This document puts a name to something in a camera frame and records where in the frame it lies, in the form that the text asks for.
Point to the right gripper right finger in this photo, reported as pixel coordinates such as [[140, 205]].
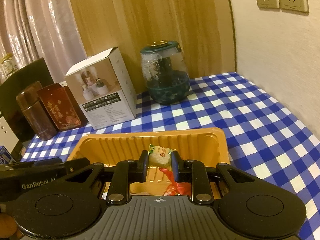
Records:
[[243, 203]]

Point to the orange plastic tray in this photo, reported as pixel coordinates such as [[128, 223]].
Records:
[[207, 145]]

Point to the glass jar with label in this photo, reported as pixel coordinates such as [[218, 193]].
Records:
[[8, 66]]

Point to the blue white checkered tablecloth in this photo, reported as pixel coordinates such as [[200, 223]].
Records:
[[263, 137]]

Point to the green glass jar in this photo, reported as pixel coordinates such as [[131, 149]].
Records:
[[164, 71]]

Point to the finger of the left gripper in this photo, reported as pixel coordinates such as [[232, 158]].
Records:
[[28, 164], [57, 168]]

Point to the red rectangular snack packet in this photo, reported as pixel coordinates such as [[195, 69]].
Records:
[[174, 188]]

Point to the pink curtain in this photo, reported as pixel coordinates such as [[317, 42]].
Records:
[[34, 29]]

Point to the green yellow cake packet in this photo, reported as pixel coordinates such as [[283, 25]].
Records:
[[159, 156]]

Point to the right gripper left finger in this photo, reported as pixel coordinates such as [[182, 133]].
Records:
[[70, 205]]

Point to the person left hand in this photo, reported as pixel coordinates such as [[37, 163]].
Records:
[[9, 229]]

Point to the brown metal canister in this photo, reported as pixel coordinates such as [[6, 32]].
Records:
[[35, 113]]

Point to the dark red gift box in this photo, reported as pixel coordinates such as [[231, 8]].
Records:
[[62, 107]]

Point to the blue milk carton box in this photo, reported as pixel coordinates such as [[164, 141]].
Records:
[[5, 157]]

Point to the white humidifier carton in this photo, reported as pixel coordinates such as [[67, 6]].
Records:
[[103, 89]]

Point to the white chair back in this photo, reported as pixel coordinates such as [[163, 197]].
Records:
[[8, 138]]

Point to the black appliance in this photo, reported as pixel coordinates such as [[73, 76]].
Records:
[[12, 86]]

